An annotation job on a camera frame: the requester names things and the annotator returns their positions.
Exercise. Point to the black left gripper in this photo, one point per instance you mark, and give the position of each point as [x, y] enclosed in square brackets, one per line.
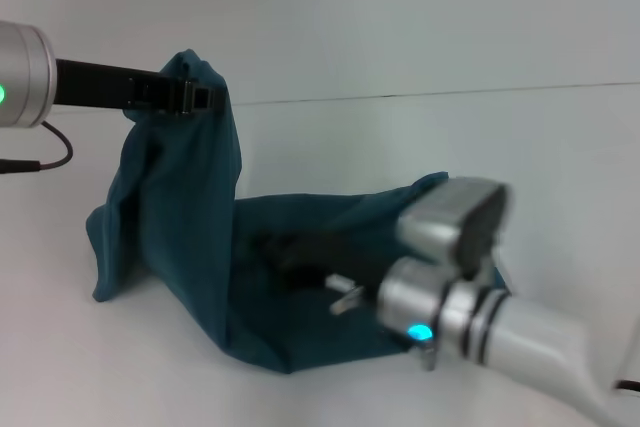
[92, 84]

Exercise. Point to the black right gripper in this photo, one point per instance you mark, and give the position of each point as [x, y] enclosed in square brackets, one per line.
[340, 257]

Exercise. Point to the blue FREE print t-shirt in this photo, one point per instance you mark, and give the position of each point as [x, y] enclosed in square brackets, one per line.
[175, 222]

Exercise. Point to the white silver robot right arm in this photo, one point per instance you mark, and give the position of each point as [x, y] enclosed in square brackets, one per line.
[500, 337]

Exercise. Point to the white silver robot left arm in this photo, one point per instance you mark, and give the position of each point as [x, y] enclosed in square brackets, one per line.
[25, 74]

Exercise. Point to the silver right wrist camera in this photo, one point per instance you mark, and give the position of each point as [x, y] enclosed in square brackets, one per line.
[450, 227]

